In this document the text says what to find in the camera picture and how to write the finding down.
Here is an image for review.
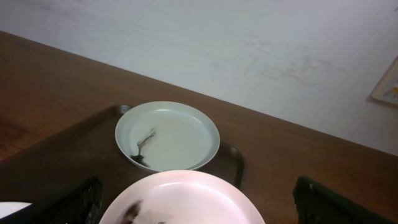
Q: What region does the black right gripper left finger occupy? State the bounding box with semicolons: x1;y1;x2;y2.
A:
1;177;103;224

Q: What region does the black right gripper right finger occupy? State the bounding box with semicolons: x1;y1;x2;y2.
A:
293;176;394;224

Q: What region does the cream white plate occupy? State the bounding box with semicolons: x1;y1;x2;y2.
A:
0;202;30;218

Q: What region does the pale green plate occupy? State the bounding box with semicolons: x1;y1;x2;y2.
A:
114;101;221;172

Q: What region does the dark brown serving tray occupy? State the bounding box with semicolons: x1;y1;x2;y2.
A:
1;105;245;223

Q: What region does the framed picture on wall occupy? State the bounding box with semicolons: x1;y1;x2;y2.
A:
370;58;397;107

